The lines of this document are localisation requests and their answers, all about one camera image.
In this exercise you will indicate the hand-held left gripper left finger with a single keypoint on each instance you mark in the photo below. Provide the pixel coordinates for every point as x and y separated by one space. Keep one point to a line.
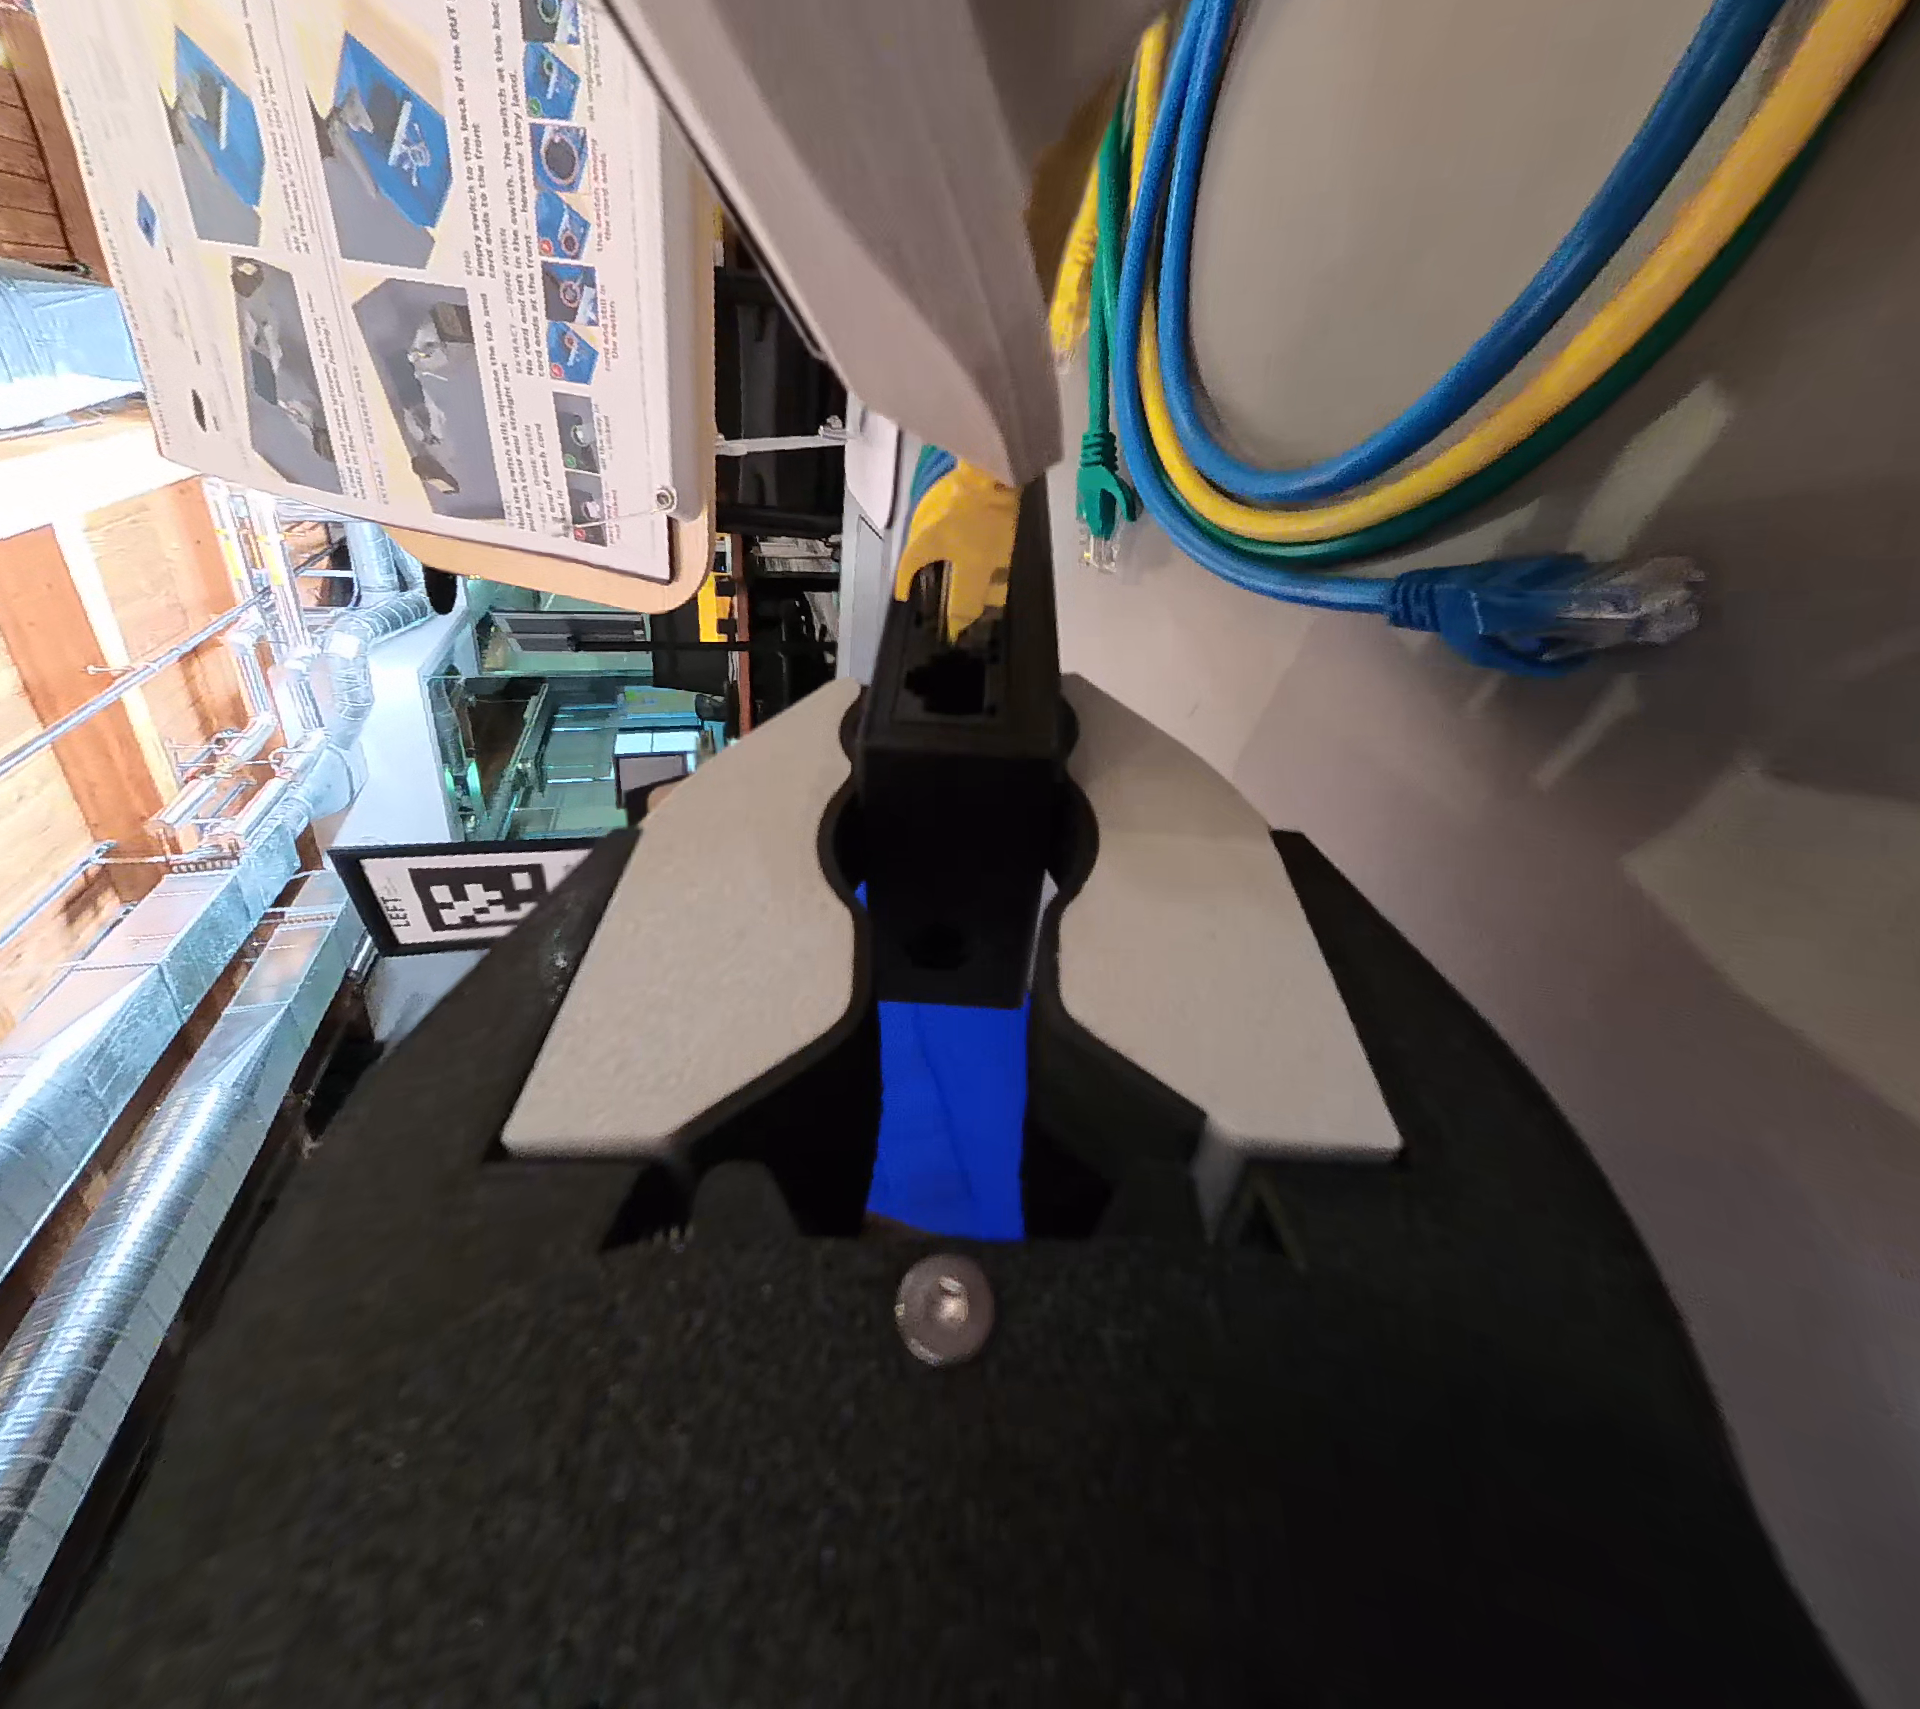
691 975

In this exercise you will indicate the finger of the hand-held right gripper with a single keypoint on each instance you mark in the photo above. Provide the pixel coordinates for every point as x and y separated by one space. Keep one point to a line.
900 163

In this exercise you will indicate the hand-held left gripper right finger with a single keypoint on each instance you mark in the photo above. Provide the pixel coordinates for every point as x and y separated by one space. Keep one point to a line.
1217 975

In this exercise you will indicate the black network switch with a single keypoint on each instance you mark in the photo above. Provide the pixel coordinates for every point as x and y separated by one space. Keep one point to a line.
961 823

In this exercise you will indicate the blue plastic bin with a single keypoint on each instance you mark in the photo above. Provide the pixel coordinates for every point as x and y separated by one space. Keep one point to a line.
944 1124

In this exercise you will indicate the black and white tag sign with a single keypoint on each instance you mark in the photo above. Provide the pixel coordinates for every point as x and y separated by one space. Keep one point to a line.
464 899

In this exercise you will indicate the printed instruction sheet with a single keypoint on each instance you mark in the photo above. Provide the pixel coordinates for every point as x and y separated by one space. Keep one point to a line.
375 225

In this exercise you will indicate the silver ventilation duct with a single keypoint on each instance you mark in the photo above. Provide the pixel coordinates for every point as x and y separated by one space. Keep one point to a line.
135 1229
59 344

